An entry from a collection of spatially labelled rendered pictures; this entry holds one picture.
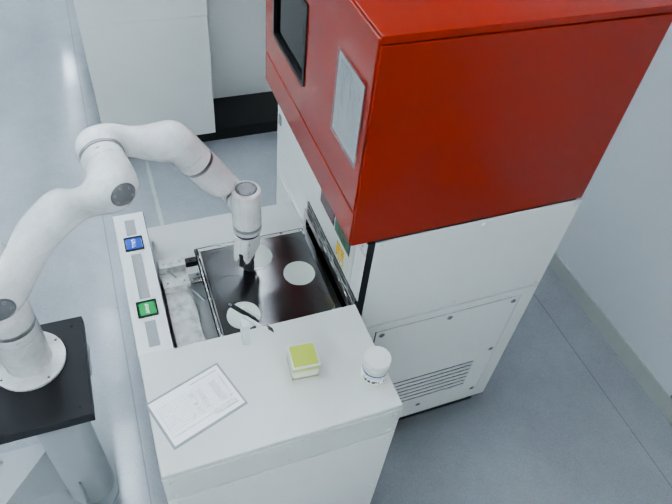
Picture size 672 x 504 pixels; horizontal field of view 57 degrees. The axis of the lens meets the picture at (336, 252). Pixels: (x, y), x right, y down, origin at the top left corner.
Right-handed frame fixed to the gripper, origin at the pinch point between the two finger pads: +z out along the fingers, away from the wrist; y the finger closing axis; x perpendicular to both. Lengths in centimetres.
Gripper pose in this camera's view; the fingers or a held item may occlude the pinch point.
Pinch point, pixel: (248, 264)
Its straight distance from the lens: 197.2
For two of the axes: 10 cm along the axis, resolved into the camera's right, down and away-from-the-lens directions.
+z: -0.8, 6.9, 7.2
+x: 9.4, 2.8, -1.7
